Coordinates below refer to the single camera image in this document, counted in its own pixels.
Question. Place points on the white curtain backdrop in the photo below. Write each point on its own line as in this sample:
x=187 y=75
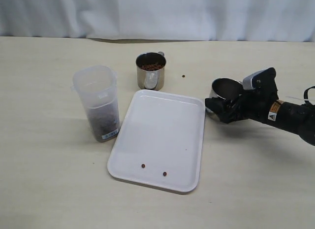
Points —
x=226 y=20

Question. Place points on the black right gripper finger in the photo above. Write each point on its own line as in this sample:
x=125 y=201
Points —
x=223 y=110

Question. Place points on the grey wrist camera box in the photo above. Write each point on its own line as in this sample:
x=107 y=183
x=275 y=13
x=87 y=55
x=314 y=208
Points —
x=254 y=80

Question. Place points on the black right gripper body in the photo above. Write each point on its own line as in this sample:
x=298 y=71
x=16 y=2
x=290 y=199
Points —
x=256 y=104

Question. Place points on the white rectangular tray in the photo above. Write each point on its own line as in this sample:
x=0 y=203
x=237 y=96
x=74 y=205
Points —
x=165 y=132

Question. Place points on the steel mug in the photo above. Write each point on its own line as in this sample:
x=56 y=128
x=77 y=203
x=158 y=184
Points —
x=225 y=88
x=151 y=70

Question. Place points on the clear plastic tall container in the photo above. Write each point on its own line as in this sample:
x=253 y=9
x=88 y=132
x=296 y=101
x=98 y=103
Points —
x=96 y=87

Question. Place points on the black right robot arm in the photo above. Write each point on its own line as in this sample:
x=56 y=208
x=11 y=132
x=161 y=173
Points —
x=293 y=118

